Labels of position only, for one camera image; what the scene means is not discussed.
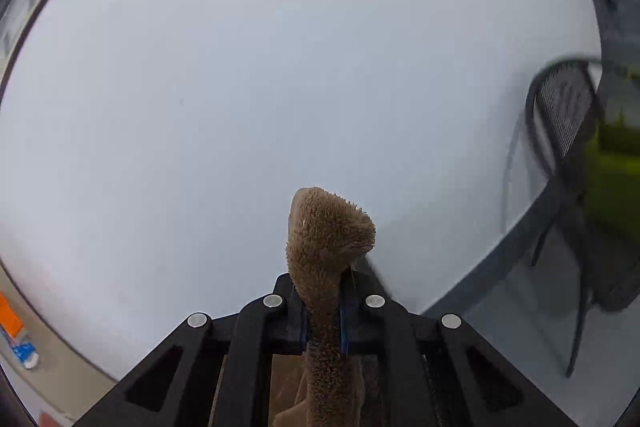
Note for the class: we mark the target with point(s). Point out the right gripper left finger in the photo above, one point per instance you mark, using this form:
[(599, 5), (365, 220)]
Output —
[(216, 374)]

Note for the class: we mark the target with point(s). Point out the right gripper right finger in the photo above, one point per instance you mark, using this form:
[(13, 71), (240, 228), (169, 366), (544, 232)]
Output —
[(433, 374)]

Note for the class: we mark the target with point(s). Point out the brown fleece garment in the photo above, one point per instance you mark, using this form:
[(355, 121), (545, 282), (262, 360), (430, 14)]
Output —
[(327, 234)]

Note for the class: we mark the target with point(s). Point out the beige cabinet door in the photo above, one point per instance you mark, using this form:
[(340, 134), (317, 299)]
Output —
[(64, 385)]

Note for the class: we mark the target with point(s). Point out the black mesh chair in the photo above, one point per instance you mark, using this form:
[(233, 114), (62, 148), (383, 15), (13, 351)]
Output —
[(562, 111)]

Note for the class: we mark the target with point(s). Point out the orange box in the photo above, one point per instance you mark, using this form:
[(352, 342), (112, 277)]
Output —
[(10, 322)]

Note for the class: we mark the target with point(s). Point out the green paper bag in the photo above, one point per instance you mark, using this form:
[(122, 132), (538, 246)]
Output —
[(612, 178)]

